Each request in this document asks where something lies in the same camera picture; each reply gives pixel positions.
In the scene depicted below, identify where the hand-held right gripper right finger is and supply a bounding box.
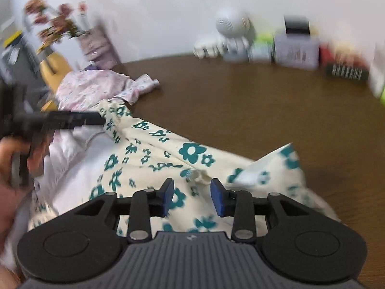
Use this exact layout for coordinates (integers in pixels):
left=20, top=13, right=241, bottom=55
left=210, top=178, right=310, bottom=244

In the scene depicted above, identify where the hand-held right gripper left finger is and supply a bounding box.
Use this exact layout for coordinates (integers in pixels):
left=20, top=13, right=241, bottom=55
left=74, top=178, right=175, bottom=244

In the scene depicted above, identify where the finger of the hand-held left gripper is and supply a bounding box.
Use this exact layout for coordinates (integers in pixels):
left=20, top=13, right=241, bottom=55
left=45, top=111, right=107, bottom=131

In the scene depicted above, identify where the cream teal-flowered garment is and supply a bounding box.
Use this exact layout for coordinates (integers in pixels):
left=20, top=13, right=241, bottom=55
left=28, top=98, right=340, bottom=238

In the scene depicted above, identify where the person's left hand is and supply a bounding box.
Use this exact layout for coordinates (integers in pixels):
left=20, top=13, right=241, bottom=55
left=0, top=139, right=46, bottom=194

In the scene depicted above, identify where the purple floral garment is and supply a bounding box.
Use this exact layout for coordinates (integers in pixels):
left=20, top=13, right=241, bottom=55
left=56, top=69, right=160, bottom=112

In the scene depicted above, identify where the white cloth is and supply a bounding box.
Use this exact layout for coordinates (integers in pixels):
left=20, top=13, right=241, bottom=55
left=0, top=126, right=118, bottom=271

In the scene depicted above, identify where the yellow thermos jug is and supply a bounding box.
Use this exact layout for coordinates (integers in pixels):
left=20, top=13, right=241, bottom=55
left=38, top=34, right=74, bottom=110

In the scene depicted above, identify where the flower bouquet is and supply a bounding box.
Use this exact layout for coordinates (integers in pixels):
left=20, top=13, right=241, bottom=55
left=24, top=0, right=91, bottom=52

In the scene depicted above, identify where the green battery pack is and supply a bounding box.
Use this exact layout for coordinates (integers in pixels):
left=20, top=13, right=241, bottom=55
left=248, top=33, right=276, bottom=64

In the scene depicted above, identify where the white printed tin box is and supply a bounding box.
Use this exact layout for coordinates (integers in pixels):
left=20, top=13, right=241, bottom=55
left=274, top=33, right=320, bottom=68

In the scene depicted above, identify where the white robot-shaped speaker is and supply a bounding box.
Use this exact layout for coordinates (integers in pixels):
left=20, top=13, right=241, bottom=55
left=215, top=7, right=256, bottom=62

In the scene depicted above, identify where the red box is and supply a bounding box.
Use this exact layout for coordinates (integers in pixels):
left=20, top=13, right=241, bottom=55
left=319, top=44, right=370, bottom=80

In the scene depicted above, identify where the small black box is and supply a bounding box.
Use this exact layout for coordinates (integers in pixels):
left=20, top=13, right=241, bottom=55
left=283, top=15, right=311, bottom=37

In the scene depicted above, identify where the small beige cardboard box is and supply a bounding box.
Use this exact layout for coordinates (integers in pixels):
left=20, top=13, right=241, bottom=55
left=329, top=40, right=361, bottom=57

